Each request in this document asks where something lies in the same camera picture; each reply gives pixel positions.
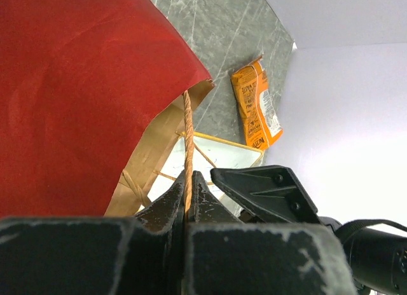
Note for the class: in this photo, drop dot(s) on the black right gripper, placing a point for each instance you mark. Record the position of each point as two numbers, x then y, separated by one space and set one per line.
377 259

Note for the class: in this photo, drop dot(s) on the red paper bag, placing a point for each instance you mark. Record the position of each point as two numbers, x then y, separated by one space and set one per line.
81 80

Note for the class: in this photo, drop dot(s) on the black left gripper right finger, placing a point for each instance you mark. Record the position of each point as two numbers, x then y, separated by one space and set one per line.
225 255

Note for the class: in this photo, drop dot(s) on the yellow framed whiteboard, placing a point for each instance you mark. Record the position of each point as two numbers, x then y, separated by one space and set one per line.
210 152

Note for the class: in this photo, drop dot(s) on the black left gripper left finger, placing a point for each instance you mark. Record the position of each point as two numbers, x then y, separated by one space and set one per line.
140 254

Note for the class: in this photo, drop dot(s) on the orange snack bag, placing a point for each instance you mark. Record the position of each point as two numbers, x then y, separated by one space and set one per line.
259 119

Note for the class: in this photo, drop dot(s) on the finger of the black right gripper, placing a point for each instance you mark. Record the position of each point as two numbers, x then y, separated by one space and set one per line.
272 194

